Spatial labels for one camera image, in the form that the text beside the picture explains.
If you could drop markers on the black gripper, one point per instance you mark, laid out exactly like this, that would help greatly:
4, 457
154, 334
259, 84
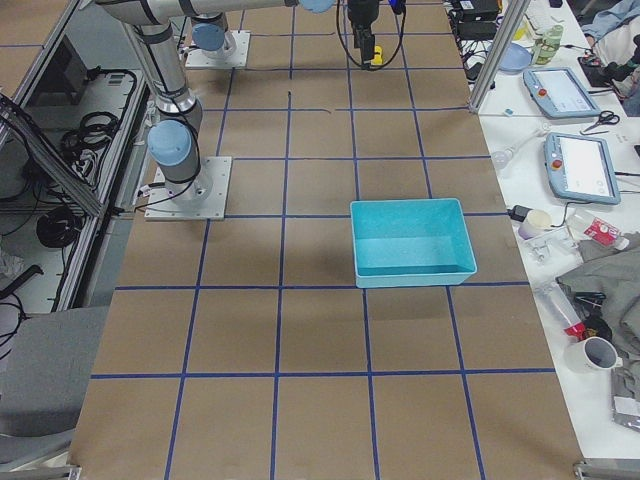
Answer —
361, 15

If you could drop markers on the yellow beetle toy car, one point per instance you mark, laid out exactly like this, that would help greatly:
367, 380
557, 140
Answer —
377, 60

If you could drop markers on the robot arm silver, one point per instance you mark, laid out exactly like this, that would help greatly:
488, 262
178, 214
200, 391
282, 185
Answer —
148, 26
218, 23

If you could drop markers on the light blue plate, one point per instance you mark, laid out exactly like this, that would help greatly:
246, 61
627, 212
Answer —
515, 59

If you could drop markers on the light bulb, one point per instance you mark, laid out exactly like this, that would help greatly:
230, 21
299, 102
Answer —
502, 158

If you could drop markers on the upper teach pendant tablet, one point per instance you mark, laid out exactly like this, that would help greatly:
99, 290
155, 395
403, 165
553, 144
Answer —
559, 94

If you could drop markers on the teach pendant tablet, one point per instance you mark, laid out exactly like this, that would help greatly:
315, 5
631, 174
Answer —
559, 94
580, 168

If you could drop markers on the turquoise plastic bin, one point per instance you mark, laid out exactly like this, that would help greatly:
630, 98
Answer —
410, 243

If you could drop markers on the lower teach pendant tablet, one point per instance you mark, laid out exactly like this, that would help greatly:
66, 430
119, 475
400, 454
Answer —
580, 168

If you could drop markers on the black scissors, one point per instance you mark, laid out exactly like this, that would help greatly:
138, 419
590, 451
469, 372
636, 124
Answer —
606, 117

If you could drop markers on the grey cloth pile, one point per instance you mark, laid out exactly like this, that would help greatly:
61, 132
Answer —
615, 273

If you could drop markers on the white mug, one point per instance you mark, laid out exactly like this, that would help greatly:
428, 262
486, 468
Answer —
594, 354

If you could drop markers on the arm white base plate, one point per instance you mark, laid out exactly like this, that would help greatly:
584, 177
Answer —
204, 199
220, 50

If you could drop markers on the aluminium frame post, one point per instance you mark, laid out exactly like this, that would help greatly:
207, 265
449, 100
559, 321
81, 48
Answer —
513, 15

